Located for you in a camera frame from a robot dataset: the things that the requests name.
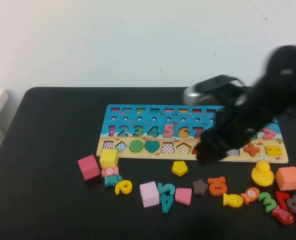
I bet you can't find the orange wooden cube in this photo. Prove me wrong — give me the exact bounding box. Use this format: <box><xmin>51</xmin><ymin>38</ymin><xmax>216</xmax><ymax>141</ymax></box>
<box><xmin>275</xmin><ymin>166</ymin><xmax>296</xmax><ymax>192</ymax></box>

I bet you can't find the yellow number two piece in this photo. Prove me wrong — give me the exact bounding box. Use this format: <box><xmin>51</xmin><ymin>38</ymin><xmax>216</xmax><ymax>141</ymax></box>
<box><xmin>114</xmin><ymin>179</ymin><xmax>133</xmax><ymax>195</ymax></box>

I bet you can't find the yellow duck toy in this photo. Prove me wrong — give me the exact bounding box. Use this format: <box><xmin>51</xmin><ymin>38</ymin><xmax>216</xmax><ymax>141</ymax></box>
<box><xmin>251</xmin><ymin>160</ymin><xmax>275</xmax><ymax>188</ymax></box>

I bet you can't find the rose pink wooden cube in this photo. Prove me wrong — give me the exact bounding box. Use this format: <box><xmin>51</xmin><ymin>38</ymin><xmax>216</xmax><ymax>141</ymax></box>
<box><xmin>77</xmin><ymin>154</ymin><xmax>101</xmax><ymax>181</ymax></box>

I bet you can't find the orange wooden fish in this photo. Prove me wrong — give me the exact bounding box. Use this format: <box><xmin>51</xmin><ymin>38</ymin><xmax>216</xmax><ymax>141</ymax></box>
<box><xmin>240</xmin><ymin>186</ymin><xmax>261</xmax><ymax>206</ymax></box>

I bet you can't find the pink number five piece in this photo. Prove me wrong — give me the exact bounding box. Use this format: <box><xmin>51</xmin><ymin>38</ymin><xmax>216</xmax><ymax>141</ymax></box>
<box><xmin>163</xmin><ymin>124</ymin><xmax>175</xmax><ymax>139</ymax></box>

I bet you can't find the yellow wooden fish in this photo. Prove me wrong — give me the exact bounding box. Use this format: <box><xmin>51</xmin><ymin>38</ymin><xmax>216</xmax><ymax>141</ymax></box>
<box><xmin>223</xmin><ymin>192</ymin><xmax>244</xmax><ymax>208</ymax></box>

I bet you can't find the yellow pentagon piece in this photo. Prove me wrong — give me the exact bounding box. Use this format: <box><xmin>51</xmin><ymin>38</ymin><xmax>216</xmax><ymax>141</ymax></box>
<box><xmin>172</xmin><ymin>160</ymin><xmax>189</xmax><ymax>177</ymax></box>

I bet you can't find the teal number four piece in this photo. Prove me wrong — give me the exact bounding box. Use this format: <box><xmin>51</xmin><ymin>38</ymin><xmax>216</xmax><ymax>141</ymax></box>
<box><xmin>160</xmin><ymin>193</ymin><xmax>175</xmax><ymax>214</ymax></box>

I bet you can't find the pink wooden fish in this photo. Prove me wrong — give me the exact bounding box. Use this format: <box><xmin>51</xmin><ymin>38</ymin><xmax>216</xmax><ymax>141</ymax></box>
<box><xmin>101</xmin><ymin>166</ymin><xmax>120</xmax><ymax>178</ymax></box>

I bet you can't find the pink greater-than sign piece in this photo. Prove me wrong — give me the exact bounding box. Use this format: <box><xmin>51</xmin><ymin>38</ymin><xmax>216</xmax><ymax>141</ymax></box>
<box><xmin>262</xmin><ymin>127</ymin><xmax>277</xmax><ymax>141</ymax></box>

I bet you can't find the yellow equals sign piece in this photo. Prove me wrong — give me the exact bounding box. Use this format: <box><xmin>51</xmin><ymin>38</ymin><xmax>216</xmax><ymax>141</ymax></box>
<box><xmin>265</xmin><ymin>145</ymin><xmax>282</xmax><ymax>156</ymax></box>

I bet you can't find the teal heart piece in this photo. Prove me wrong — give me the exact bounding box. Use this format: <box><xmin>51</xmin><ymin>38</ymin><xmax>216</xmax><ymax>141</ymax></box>
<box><xmin>144</xmin><ymin>139</ymin><xmax>161</xmax><ymax>154</ymax></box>

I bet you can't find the pink trapezoid piece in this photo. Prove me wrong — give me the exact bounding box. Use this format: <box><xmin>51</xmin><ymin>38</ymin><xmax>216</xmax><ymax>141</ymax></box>
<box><xmin>175</xmin><ymin>187</ymin><xmax>193</xmax><ymax>206</ymax></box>

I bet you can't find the teal wooden fish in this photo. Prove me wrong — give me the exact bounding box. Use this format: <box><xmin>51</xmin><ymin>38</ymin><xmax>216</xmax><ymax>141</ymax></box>
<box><xmin>104</xmin><ymin>174</ymin><xmax>123</xmax><ymax>188</ymax></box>

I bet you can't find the light pink wooden cube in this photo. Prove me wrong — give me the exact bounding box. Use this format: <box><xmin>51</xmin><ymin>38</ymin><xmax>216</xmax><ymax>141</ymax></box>
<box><xmin>139</xmin><ymin>181</ymin><xmax>161</xmax><ymax>208</ymax></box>

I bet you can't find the red number seven piece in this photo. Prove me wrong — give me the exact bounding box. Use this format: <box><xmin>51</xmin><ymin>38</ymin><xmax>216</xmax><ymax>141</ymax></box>
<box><xmin>275</xmin><ymin>190</ymin><xmax>291</xmax><ymax>211</ymax></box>

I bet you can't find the red wooden fish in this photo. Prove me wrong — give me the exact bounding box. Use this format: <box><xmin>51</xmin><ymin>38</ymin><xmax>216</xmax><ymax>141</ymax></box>
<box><xmin>271</xmin><ymin>204</ymin><xmax>295</xmax><ymax>226</ymax></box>

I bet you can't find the yellow wooden cube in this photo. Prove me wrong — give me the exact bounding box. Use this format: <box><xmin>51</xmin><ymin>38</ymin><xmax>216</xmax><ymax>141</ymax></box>
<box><xmin>99</xmin><ymin>148</ymin><xmax>120</xmax><ymax>169</ymax></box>

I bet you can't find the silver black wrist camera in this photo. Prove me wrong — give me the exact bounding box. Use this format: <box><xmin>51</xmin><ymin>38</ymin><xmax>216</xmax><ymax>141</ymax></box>
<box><xmin>183</xmin><ymin>74</ymin><xmax>241</xmax><ymax>106</ymax></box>

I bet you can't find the green number three piece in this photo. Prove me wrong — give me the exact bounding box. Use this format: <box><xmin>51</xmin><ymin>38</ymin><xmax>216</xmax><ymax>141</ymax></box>
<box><xmin>257</xmin><ymin>191</ymin><xmax>278</xmax><ymax>213</ymax></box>

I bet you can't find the green circle piece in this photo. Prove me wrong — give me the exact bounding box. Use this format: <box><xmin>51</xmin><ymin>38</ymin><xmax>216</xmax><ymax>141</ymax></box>
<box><xmin>129</xmin><ymin>139</ymin><xmax>145</xmax><ymax>153</ymax></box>

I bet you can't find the wooden number shape puzzle board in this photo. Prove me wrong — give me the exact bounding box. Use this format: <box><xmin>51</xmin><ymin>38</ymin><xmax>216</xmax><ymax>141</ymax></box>
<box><xmin>96</xmin><ymin>104</ymin><xmax>289</xmax><ymax>165</ymax></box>

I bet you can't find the orange number ten piece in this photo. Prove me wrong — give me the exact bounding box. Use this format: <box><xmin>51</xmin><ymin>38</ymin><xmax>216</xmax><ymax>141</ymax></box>
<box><xmin>208</xmin><ymin>176</ymin><xmax>228</xmax><ymax>197</ymax></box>

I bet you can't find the orange plus sign piece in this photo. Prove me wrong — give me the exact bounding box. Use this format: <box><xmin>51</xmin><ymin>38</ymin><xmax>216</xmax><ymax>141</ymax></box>
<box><xmin>244</xmin><ymin>142</ymin><xmax>261</xmax><ymax>158</ymax></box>

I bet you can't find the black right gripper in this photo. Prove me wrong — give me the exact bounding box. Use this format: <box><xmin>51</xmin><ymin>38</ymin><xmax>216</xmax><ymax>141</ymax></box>
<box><xmin>195</xmin><ymin>87</ymin><xmax>278</xmax><ymax>166</ymax></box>

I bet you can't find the teal number five piece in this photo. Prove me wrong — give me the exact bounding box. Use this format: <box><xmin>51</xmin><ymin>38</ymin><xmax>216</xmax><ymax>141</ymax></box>
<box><xmin>157</xmin><ymin>182</ymin><xmax>176</xmax><ymax>196</ymax></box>

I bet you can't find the brown star piece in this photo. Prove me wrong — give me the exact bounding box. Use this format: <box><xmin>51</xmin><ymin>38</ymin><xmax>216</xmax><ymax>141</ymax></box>
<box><xmin>192</xmin><ymin>178</ymin><xmax>209</xmax><ymax>197</ymax></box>

